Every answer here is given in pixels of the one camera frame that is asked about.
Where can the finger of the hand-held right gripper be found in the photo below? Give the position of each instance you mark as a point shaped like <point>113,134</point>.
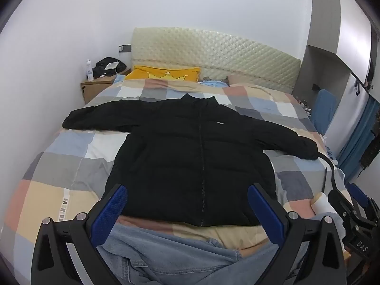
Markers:
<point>376,209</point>
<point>359,196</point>

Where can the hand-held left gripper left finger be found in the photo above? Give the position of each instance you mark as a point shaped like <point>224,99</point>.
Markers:
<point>108,213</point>

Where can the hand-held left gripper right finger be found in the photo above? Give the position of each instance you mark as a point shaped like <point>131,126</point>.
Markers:
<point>265,213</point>

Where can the black puffer jacket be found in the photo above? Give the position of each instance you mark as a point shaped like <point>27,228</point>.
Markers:
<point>184,154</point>

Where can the white rolled cloth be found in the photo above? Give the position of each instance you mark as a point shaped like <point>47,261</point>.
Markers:
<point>322,204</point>

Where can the dark patterned hanging cloth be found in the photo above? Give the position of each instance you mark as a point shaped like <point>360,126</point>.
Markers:
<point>370,151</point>

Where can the blue hanging garment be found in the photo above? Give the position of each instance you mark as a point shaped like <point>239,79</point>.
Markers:
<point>356,142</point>

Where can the checkered patchwork duvet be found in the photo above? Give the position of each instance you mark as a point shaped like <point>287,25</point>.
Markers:
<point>65,178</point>

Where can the light blue denim jeans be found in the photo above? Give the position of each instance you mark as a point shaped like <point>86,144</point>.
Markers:
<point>166,258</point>

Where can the blue cushion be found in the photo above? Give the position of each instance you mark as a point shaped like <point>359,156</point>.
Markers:
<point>323,112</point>

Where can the wooden nightstand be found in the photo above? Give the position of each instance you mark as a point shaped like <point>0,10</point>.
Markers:
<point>92,90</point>

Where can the light blue pillow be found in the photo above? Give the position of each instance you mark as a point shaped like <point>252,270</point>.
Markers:
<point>213,83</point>

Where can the white spray bottle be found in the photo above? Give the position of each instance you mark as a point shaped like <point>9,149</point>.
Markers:
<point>89,71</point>

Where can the yellow pillow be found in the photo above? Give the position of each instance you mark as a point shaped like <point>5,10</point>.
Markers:
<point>148,73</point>

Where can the black bag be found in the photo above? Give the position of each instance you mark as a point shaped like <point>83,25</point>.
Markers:
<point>101,66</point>

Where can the white flat device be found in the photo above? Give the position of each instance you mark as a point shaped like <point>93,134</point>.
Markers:
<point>112,66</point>

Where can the grey wardrobe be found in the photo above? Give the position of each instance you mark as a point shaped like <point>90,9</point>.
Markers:
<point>335,35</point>

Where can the cream quilted headboard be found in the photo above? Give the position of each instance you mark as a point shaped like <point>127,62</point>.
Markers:
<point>213,50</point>

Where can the dark wall socket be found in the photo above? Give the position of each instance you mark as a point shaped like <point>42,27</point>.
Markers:
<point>124,48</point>

